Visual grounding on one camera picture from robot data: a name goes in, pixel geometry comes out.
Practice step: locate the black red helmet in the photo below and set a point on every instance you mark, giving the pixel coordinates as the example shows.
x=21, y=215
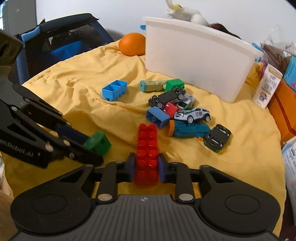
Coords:
x=222, y=28

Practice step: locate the teal green cylinder toy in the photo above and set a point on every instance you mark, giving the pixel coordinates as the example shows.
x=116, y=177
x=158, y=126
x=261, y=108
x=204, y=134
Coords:
x=152, y=86

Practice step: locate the teal orange toy vehicle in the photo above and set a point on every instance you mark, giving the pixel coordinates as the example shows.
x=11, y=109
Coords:
x=182, y=129

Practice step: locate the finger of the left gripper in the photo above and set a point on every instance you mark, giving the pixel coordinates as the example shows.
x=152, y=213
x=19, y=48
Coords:
x=57, y=120
x=69, y=152

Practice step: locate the green square block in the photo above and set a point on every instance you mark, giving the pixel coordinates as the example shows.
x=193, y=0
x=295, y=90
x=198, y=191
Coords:
x=174, y=83

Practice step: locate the orange box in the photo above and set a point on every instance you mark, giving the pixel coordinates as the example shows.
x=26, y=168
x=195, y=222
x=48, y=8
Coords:
x=282, y=108

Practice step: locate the white plastic bag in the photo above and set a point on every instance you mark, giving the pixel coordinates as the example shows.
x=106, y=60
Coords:
x=176, y=11

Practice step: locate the white plastic bin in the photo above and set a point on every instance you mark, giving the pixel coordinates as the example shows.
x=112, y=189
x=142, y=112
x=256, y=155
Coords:
x=198, y=55

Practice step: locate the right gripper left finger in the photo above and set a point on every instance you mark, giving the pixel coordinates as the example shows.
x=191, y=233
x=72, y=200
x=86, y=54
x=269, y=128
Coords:
x=111, y=175

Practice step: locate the dark green toy car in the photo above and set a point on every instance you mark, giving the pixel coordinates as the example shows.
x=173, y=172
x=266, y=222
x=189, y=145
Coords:
x=217, y=138

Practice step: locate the long red building block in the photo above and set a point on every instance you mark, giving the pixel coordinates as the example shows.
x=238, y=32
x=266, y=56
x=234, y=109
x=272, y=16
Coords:
x=146, y=164

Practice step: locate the yellow cloth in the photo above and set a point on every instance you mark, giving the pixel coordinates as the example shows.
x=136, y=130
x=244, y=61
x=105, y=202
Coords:
x=74, y=86

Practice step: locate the brown woven package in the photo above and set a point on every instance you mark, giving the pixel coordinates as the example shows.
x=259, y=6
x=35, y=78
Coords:
x=276, y=57

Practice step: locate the green patterned arch block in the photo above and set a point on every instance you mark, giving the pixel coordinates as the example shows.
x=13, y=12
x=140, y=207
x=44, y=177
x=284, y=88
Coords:
x=98, y=143

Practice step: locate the blue black stroller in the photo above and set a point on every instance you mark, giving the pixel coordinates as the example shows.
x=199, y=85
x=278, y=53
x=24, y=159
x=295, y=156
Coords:
x=57, y=40

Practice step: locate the orange fruit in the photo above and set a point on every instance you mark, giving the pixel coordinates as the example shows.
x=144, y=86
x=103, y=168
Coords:
x=132, y=44

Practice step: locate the white police toy car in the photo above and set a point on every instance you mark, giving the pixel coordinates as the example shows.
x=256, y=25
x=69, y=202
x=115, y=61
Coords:
x=192, y=115

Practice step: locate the blue dinosaur box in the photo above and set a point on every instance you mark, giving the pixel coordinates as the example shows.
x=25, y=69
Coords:
x=290, y=74

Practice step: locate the white baby wipes pack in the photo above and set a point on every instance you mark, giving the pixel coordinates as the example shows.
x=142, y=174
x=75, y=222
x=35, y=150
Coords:
x=288, y=154

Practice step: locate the blue tray block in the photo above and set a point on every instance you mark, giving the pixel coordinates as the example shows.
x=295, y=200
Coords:
x=114, y=90

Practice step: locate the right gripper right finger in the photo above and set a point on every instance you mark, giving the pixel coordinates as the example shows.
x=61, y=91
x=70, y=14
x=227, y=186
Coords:
x=179, y=174

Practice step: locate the small blue duplo brick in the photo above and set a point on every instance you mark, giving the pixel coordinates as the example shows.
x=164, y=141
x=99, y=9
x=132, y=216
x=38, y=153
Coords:
x=158, y=117

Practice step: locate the small milk carton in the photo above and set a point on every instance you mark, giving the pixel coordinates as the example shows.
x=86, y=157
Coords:
x=267, y=86

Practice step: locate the small red block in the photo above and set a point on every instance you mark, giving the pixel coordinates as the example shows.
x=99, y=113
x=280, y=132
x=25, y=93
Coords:
x=170, y=109

